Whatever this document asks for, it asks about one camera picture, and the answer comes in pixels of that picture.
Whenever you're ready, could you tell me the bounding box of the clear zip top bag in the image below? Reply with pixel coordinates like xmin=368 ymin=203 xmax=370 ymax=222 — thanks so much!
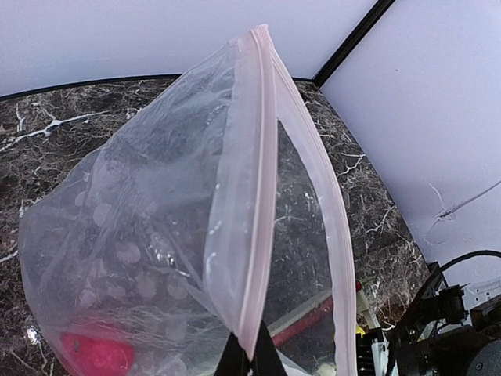
xmin=18 ymin=24 xmax=357 ymax=375

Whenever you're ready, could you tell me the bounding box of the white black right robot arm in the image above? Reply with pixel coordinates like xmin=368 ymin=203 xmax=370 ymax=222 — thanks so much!
xmin=384 ymin=250 xmax=500 ymax=375

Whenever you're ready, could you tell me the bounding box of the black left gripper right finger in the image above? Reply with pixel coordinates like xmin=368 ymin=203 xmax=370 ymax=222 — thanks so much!
xmin=250 ymin=321 xmax=287 ymax=376

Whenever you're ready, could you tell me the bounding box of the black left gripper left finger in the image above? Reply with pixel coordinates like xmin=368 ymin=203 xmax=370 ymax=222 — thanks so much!
xmin=214 ymin=333 xmax=251 ymax=376

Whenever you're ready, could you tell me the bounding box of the red chili pepper toy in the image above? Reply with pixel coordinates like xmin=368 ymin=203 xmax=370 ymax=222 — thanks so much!
xmin=271 ymin=298 xmax=333 ymax=347

